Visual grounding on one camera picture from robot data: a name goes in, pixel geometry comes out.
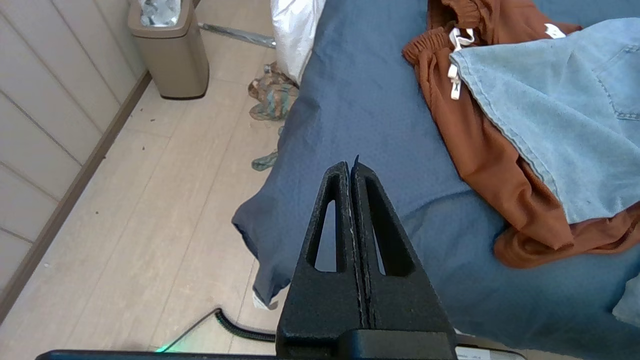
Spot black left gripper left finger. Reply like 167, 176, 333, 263
276, 161, 369, 360

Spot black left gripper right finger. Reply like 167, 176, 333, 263
350, 155, 459, 360

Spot rust brown shorts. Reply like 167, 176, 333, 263
403, 0, 640, 270

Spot light blue denim jeans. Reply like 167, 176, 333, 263
448, 17, 640, 328

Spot teal brown patterned slipper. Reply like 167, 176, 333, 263
251, 150, 279, 172

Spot blue bed sheet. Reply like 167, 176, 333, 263
231, 0, 640, 360

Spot teal patterned cloth on floor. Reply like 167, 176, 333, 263
248, 61, 301, 122

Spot brown trash bin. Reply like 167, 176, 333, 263
127, 0, 210, 100

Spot grey metal rod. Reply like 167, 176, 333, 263
199, 22, 277, 49

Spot white plastic bin bag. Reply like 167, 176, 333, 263
139, 0, 181, 27

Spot black corrugated hose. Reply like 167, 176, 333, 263
215, 307, 277, 343

